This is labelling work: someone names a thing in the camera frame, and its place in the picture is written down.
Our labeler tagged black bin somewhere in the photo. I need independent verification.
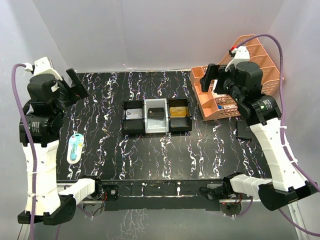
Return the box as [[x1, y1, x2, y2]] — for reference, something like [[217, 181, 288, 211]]
[[121, 100, 146, 136], [167, 98, 193, 133]]

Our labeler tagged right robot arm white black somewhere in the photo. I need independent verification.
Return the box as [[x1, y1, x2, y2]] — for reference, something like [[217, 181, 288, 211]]
[[200, 61, 319, 211]]

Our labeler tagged black credit card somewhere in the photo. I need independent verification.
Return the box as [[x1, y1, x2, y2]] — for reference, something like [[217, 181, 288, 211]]
[[147, 107, 165, 120]]

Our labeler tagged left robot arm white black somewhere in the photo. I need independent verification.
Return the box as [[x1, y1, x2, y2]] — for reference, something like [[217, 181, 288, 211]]
[[17, 68, 104, 226]]

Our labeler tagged black card holder wallet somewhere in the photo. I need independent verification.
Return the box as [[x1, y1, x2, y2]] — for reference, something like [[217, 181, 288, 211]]
[[236, 120, 252, 141]]

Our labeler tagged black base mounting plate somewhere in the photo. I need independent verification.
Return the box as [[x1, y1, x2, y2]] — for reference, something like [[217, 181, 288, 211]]
[[99, 178, 253, 213]]

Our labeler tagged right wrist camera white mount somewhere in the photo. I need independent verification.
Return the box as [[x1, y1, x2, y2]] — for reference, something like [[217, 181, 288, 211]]
[[225, 45, 250, 72]]

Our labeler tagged white middle bin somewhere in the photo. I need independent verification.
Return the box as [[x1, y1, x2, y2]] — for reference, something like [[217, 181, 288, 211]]
[[144, 98, 169, 134]]

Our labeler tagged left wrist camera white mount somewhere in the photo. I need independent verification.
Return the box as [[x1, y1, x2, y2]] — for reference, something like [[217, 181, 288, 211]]
[[24, 56, 63, 81]]

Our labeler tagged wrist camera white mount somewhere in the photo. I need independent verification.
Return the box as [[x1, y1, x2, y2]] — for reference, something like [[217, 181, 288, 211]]
[[24, 56, 63, 81], [225, 45, 250, 72]]

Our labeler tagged black right bin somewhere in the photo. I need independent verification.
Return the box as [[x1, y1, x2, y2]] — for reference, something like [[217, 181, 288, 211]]
[[167, 98, 193, 133]]

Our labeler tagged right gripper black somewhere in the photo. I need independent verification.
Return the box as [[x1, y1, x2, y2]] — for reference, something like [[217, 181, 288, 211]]
[[200, 64, 244, 104]]

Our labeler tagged black left bin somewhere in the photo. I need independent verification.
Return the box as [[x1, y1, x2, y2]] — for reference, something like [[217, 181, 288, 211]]
[[121, 100, 146, 136]]

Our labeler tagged silver credit card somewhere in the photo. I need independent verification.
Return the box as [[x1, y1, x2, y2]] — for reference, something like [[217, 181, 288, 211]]
[[125, 108, 144, 120]]

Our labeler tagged small label box in organizer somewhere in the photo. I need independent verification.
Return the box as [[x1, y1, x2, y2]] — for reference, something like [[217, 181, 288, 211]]
[[217, 104, 237, 110]]

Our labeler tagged blue white packaged item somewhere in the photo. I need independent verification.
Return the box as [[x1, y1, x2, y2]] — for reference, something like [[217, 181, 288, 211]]
[[67, 133, 84, 165]]

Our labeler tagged gold credit card in bin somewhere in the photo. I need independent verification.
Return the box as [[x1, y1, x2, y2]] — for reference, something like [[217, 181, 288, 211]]
[[169, 106, 187, 118]]

